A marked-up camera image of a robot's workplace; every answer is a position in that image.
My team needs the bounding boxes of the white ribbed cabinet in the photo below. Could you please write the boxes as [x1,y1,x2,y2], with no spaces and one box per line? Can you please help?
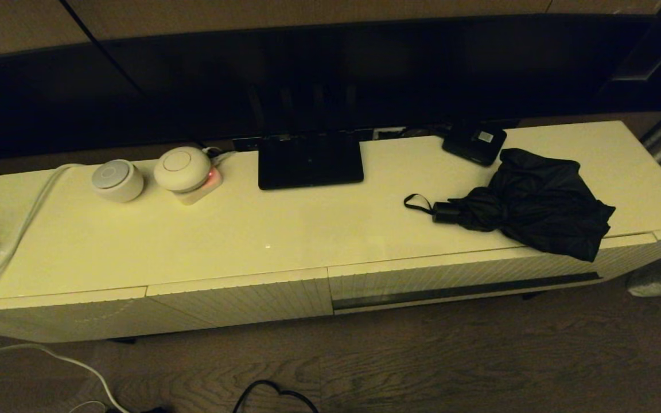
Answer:
[0,119,661,345]

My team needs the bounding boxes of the white speaker with grey top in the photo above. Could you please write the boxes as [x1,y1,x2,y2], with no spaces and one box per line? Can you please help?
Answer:
[91,159,145,202]

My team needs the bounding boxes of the white ribbed cabinet door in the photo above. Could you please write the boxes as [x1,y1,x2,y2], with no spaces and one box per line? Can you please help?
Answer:
[145,267,335,333]
[0,286,149,345]

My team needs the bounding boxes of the cream round dome device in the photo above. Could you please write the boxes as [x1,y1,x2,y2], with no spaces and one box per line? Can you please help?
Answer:
[153,146,212,193]

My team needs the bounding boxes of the white cabinet drawer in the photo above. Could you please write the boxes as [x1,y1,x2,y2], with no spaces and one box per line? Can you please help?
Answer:
[328,232,659,315]

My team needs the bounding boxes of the black flat screen television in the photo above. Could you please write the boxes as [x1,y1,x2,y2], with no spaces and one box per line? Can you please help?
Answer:
[0,13,661,162]

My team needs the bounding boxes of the thin black hanging cable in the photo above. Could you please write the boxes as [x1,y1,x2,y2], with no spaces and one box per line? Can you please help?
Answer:
[60,0,102,42]

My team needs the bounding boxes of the black umbrella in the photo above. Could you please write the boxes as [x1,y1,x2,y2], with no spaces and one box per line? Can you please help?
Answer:
[404,148,617,263]

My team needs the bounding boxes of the black set-top box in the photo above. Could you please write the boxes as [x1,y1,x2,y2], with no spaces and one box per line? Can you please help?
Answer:
[442,120,508,167]

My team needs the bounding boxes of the black television pedestal base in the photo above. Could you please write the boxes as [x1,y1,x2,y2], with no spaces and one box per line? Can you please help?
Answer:
[258,131,364,190]

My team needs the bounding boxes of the thick white power cable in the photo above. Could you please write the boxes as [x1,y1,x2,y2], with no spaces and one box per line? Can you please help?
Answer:
[0,163,130,413]

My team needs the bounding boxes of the white power strip red light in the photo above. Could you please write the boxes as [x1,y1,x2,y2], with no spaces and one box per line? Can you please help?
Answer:
[173,166,224,206]

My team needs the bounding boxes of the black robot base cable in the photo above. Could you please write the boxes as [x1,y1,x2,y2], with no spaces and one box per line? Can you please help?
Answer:
[232,379,320,413]

